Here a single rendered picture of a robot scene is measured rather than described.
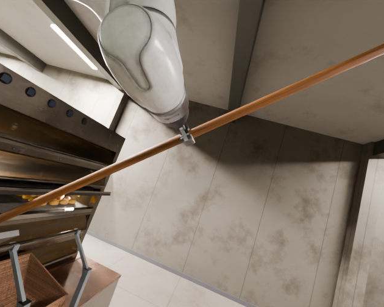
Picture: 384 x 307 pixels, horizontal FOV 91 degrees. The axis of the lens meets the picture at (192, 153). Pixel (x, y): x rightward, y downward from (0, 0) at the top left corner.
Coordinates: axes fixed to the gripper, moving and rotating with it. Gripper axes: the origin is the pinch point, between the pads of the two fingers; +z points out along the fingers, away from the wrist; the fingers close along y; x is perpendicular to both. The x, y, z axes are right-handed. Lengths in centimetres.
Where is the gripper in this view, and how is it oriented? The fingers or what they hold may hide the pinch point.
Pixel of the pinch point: (187, 135)
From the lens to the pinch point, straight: 62.8
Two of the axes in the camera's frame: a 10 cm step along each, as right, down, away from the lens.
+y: 3.6, 8.9, -2.8
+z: 1.7, 2.3, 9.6
